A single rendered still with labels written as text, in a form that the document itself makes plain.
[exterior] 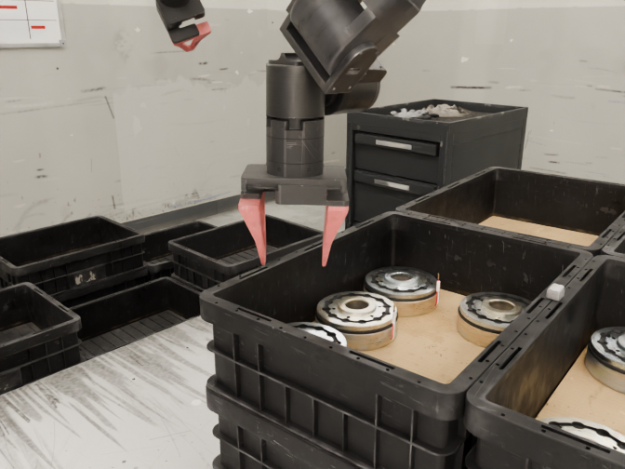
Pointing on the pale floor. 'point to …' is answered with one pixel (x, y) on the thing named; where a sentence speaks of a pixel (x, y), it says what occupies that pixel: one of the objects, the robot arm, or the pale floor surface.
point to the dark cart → (424, 152)
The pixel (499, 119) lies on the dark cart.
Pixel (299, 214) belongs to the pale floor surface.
